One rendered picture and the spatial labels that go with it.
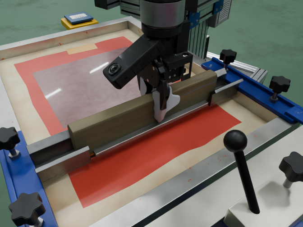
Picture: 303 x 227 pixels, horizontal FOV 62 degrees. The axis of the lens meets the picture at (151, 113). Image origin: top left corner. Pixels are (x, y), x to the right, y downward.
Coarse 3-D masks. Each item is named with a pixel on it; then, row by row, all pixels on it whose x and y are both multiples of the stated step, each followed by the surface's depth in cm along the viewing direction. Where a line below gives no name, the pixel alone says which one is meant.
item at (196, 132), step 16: (112, 48) 92; (96, 64) 84; (128, 96) 70; (208, 112) 65; (224, 112) 65; (160, 128) 61; (176, 128) 61; (192, 128) 61; (208, 128) 61; (224, 128) 61; (176, 144) 57; (192, 144) 57
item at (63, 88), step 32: (32, 64) 84; (64, 64) 84; (32, 96) 70; (64, 96) 70; (96, 96) 70; (64, 128) 61; (96, 160) 53; (128, 160) 53; (160, 160) 53; (96, 192) 48
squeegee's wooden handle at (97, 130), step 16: (192, 80) 58; (208, 80) 59; (144, 96) 53; (192, 96) 59; (208, 96) 63; (112, 112) 49; (128, 112) 50; (144, 112) 53; (176, 112) 59; (80, 128) 46; (96, 128) 48; (112, 128) 50; (128, 128) 53; (80, 144) 48; (96, 144) 50
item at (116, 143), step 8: (200, 104) 61; (184, 112) 59; (192, 112) 60; (168, 120) 57; (144, 128) 55; (152, 128) 55; (128, 136) 53; (136, 136) 53; (112, 144) 52; (120, 144) 52; (96, 152) 50; (104, 152) 51
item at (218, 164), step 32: (64, 32) 95; (96, 32) 99; (192, 64) 79; (0, 96) 65; (288, 128) 56; (224, 160) 49; (160, 192) 44; (192, 192) 45; (96, 224) 39; (128, 224) 39
